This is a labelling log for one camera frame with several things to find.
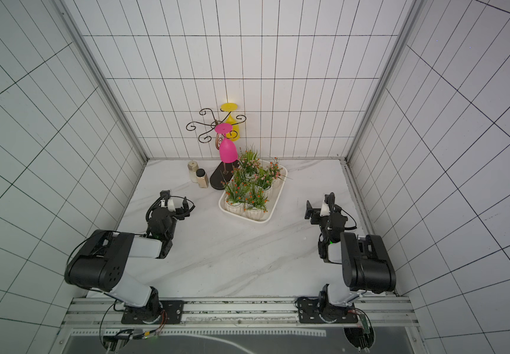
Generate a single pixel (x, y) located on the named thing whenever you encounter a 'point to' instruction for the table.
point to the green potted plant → (249, 164)
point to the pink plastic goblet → (228, 148)
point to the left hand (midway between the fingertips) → (174, 200)
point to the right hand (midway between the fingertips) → (323, 199)
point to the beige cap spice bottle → (193, 166)
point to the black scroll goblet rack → (222, 170)
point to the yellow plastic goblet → (234, 134)
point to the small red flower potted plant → (274, 169)
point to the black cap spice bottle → (202, 178)
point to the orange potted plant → (255, 204)
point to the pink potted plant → (264, 177)
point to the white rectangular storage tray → (270, 200)
